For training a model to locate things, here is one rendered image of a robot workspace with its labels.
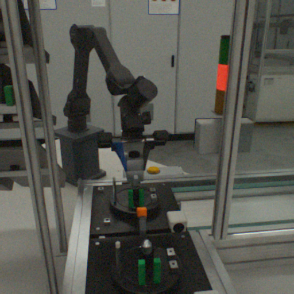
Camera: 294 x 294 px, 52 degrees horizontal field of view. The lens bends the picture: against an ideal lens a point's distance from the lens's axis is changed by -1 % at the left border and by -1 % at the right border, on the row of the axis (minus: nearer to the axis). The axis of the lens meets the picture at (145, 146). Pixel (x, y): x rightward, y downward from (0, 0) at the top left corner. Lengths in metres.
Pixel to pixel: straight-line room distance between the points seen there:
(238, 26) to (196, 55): 3.27
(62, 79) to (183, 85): 1.48
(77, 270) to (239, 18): 0.59
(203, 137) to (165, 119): 3.29
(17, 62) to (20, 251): 0.57
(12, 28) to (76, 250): 0.48
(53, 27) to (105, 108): 1.09
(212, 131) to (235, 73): 0.13
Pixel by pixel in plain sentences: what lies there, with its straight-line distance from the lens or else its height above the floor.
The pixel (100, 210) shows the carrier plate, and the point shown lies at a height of 0.97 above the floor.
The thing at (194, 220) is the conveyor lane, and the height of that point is 0.92.
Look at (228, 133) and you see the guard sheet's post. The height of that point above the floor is 1.23.
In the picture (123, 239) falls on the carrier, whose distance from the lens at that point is 0.73.
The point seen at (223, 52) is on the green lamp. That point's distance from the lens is 0.63.
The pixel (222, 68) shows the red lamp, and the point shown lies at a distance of 0.64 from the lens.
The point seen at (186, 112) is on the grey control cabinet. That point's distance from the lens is 3.97.
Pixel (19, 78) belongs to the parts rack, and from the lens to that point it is 0.53.
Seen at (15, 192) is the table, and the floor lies 0.86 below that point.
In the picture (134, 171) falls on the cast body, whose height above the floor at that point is 1.09.
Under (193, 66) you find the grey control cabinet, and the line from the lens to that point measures 3.87.
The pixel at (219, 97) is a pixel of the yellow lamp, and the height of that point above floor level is 1.29.
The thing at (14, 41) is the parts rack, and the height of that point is 1.41.
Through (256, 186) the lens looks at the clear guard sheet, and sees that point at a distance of 0.74.
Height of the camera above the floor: 1.43
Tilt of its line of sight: 22 degrees down
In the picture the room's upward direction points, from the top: straight up
